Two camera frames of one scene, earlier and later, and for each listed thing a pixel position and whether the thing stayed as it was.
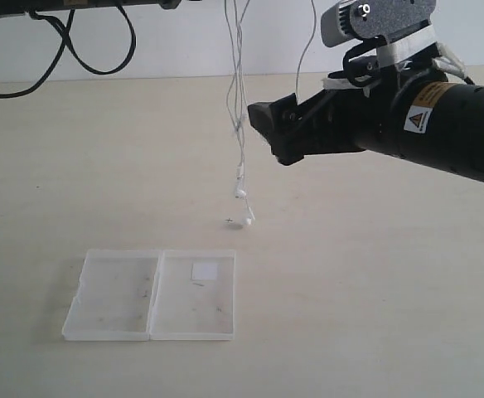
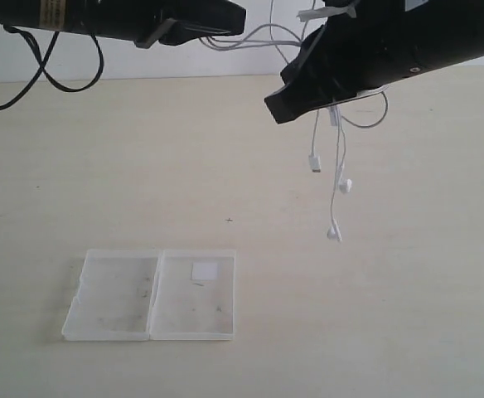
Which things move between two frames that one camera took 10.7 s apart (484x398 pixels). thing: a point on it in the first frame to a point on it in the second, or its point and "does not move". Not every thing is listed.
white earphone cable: [234, 24] to [273, 35]
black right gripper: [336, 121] to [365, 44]
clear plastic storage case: [154, 294] does not move
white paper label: [205, 271] does not move
